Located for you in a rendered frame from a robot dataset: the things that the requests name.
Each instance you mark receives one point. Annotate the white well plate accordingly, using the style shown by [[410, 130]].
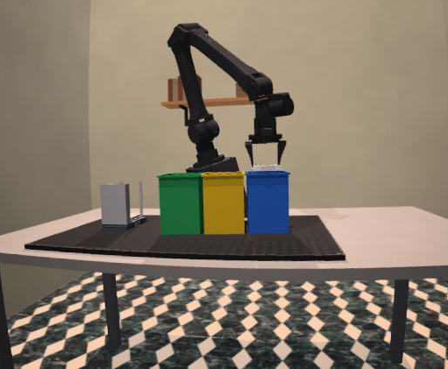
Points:
[[266, 167], [135, 217]]

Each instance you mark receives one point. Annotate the yellow bin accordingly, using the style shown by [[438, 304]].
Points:
[[223, 203]]

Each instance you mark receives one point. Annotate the green open-top bin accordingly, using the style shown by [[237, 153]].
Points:
[[181, 203]]

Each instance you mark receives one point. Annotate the blue bin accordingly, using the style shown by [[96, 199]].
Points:
[[267, 202]]

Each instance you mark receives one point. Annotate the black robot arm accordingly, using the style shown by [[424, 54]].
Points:
[[279, 104]]

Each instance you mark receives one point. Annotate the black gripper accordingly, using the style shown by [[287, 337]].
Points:
[[261, 139]]

